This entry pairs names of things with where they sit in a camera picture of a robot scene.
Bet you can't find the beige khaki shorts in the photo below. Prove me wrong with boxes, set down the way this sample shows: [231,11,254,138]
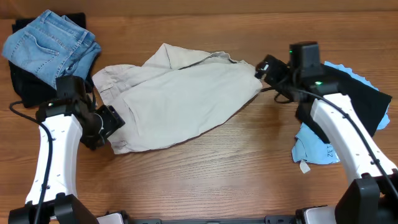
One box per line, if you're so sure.
[93,44,262,154]

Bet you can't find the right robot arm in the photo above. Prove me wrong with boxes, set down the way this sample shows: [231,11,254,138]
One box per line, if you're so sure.
[255,42,397,223]

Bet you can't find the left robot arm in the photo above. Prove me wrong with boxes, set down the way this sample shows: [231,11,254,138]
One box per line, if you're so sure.
[8,76,129,224]

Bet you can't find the folded black garment left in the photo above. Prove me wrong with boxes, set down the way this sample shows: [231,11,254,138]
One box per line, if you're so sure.
[8,12,86,108]

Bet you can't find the light blue printed shirt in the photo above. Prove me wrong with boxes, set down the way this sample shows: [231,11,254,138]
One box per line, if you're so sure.
[290,60,391,174]

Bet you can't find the folded blue denim jeans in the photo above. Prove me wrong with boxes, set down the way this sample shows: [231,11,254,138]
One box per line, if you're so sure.
[2,10,101,88]

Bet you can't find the black garment right pile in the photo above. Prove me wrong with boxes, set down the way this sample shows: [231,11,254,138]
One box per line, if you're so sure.
[296,61,392,144]

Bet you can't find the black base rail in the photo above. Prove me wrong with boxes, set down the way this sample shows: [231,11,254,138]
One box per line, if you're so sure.
[102,211,336,224]

